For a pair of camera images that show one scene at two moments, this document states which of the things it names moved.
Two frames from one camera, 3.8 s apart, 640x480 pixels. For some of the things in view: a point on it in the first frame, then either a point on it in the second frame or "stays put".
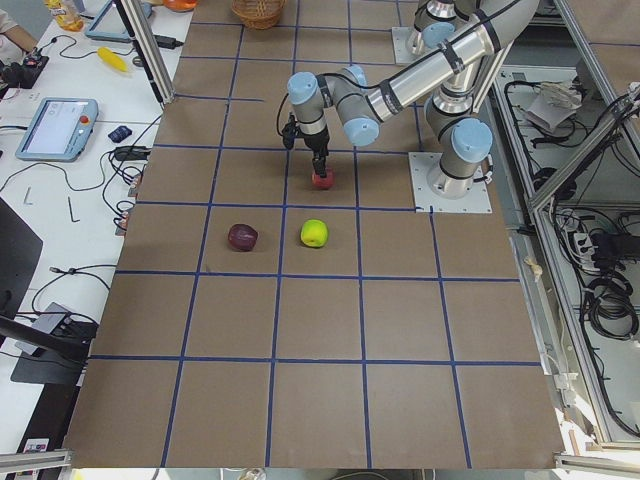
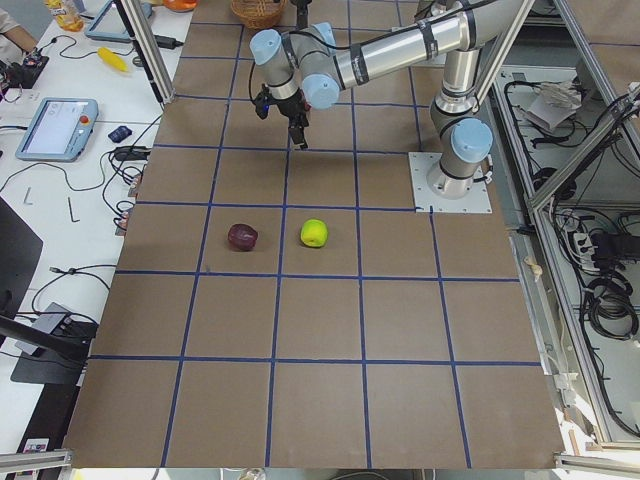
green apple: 314,233 stays put
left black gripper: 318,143 -> 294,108
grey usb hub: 48,322 stays put
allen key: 28,190 stays put
